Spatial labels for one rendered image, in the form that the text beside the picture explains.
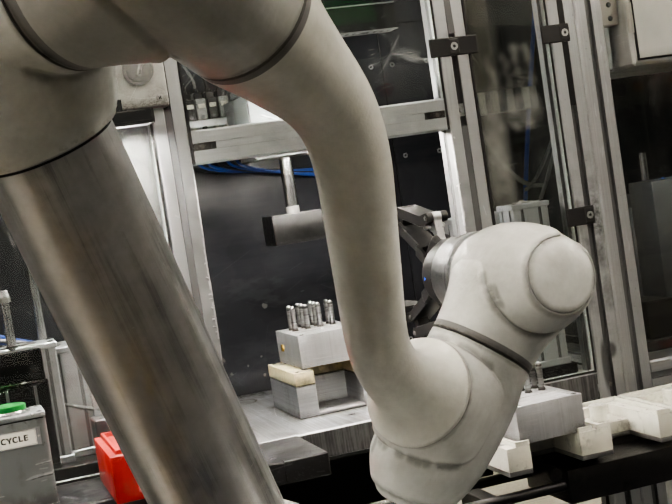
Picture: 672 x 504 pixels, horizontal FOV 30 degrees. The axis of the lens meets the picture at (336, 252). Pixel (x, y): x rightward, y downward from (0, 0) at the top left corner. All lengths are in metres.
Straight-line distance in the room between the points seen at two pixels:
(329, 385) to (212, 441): 0.95
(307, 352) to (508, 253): 0.73
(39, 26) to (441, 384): 0.50
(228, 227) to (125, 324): 1.21
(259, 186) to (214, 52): 1.34
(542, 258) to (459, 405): 0.15
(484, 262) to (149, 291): 0.37
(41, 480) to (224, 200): 0.75
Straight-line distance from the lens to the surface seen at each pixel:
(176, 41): 0.79
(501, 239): 1.16
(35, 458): 1.52
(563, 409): 1.63
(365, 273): 0.99
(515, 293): 1.13
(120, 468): 1.49
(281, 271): 2.13
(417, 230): 1.44
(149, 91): 1.65
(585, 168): 1.87
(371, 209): 0.96
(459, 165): 1.78
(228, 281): 2.11
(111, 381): 0.94
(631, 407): 1.76
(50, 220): 0.89
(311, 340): 1.83
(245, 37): 0.79
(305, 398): 1.82
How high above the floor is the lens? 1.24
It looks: 3 degrees down
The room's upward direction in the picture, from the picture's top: 9 degrees counter-clockwise
